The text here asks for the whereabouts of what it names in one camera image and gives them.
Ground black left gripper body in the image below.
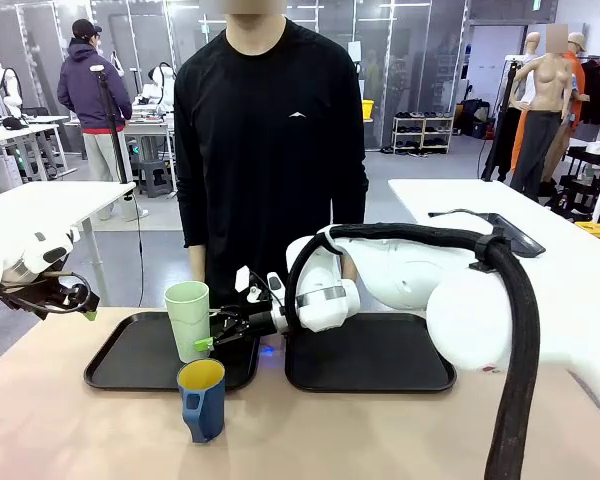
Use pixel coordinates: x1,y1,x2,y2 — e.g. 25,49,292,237
0,273,89,321

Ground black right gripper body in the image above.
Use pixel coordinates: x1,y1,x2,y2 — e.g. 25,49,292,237
219,308,286,347

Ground tall pale green cup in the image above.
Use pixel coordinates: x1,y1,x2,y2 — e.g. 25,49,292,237
164,280,212,364

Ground blue mug yellow inside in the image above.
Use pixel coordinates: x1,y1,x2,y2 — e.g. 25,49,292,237
176,357,227,445

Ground person's right forearm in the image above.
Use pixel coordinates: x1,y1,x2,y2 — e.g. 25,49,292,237
187,243,209,286

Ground person's left forearm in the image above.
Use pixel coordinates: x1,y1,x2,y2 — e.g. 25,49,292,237
339,247,360,285

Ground black plastic tray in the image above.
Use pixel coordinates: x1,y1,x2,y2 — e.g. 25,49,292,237
284,312,457,395
83,310,261,393

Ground white side table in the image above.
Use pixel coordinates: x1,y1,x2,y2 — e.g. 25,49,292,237
0,180,137,307

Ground grey plastic stool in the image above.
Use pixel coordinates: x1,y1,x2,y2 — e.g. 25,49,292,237
138,159,175,199

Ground white background desk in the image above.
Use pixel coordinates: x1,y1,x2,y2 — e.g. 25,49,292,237
0,115,77,182

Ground person in black shirt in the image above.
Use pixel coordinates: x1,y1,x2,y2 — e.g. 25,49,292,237
173,0,370,312

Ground black tripod stand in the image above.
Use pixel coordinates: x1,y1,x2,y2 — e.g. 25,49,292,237
93,63,137,202

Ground white background workbench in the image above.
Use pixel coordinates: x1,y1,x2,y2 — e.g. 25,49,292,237
64,102,176,182

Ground person in purple hoodie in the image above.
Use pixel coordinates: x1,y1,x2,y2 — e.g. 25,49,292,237
57,18,149,222

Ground white shoe rack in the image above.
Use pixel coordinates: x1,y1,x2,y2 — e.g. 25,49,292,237
392,112,455,155

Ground mannequins with clothes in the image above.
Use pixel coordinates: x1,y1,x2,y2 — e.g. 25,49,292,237
509,24,579,196

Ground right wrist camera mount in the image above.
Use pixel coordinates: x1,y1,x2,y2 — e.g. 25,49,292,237
233,265,285,307

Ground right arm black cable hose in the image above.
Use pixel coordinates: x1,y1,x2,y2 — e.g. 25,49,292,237
283,222,542,480

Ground black wire cart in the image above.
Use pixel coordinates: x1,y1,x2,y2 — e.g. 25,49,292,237
544,142,600,222

